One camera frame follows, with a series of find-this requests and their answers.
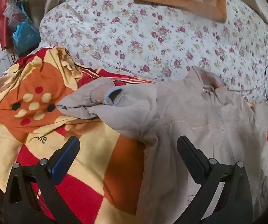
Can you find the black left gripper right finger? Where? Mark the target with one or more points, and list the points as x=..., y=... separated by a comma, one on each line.
x=224, y=195

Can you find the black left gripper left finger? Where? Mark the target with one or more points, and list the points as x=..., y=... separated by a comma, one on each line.
x=20, y=203

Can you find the beige jacket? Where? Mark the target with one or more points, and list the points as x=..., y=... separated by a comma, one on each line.
x=216, y=120

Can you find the orange red yellow blanket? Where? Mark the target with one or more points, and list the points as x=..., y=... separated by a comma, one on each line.
x=104, y=181

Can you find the blue plastic bag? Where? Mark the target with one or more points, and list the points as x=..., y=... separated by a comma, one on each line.
x=25, y=36

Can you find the clear plastic bag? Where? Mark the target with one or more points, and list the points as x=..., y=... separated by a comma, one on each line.
x=13, y=14

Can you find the floral white quilt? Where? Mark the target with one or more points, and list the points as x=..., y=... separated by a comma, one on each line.
x=160, y=43

